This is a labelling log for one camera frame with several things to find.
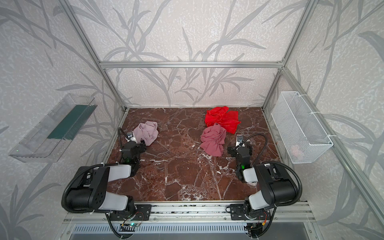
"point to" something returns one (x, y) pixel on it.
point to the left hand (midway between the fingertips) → (137, 135)
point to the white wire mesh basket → (304, 139)
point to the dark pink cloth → (212, 138)
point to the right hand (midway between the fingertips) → (240, 138)
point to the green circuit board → (133, 224)
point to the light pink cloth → (147, 132)
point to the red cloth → (219, 115)
